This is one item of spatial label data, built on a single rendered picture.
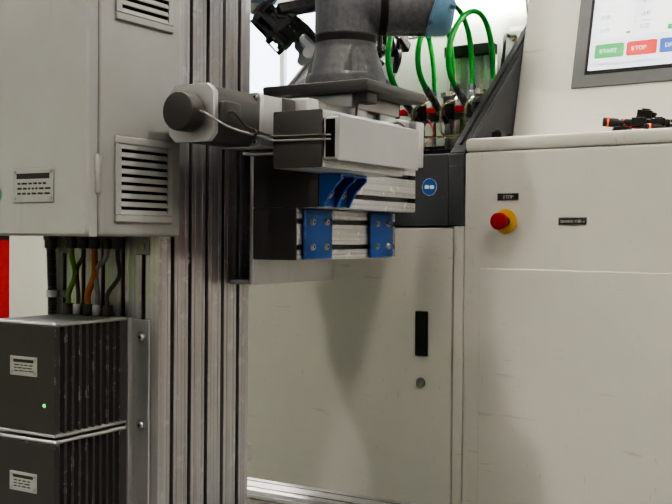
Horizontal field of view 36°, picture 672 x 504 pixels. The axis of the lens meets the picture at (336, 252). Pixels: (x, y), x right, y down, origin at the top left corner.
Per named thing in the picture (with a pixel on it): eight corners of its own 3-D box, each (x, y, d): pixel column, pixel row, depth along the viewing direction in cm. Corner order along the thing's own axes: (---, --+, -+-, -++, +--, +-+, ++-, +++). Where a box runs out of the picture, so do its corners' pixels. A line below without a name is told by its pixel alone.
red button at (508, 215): (485, 233, 215) (485, 208, 215) (494, 233, 218) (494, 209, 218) (508, 233, 212) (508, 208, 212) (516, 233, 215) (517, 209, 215)
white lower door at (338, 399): (227, 493, 263) (229, 227, 262) (233, 491, 265) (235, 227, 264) (448, 539, 225) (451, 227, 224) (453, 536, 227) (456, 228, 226)
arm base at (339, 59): (360, 82, 181) (360, 25, 181) (289, 87, 189) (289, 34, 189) (399, 92, 194) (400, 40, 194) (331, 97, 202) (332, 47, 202)
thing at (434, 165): (235, 225, 261) (236, 163, 261) (247, 226, 265) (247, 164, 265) (447, 226, 225) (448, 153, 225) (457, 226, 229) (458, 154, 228)
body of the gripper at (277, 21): (280, 58, 261) (247, 23, 260) (302, 38, 264) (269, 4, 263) (288, 46, 254) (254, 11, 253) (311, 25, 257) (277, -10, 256)
